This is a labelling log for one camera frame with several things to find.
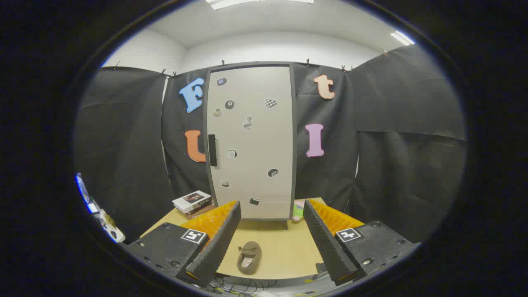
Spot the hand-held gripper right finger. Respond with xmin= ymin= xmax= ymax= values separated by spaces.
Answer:
xmin=302 ymin=199 xmax=422 ymax=286

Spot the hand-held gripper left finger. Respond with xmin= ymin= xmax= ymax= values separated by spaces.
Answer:
xmin=124 ymin=201 xmax=242 ymax=287

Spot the brown fuzzy slipper shoe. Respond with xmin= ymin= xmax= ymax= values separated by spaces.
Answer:
xmin=237 ymin=241 xmax=262 ymax=275

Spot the grey shoe cabinet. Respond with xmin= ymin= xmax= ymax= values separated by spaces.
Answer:
xmin=203 ymin=62 xmax=298 ymax=230

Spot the brown book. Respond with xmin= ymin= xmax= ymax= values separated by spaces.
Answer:
xmin=186 ymin=202 xmax=216 ymax=219

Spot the white printed package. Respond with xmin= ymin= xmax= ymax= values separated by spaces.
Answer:
xmin=98 ymin=210 xmax=125 ymax=243

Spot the black backdrop cloth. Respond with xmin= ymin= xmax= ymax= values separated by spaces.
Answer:
xmin=74 ymin=45 xmax=467 ymax=244

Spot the blue and white object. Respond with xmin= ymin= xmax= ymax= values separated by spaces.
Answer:
xmin=75 ymin=173 xmax=99 ymax=214

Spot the small ceiling light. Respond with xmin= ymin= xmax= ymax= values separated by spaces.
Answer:
xmin=391 ymin=31 xmax=415 ymax=46

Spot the long ceiling light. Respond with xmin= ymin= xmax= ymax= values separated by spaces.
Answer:
xmin=205 ymin=0 xmax=314 ymax=10

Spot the bundle of dark cables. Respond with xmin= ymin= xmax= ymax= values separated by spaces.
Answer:
xmin=210 ymin=277 xmax=281 ymax=295

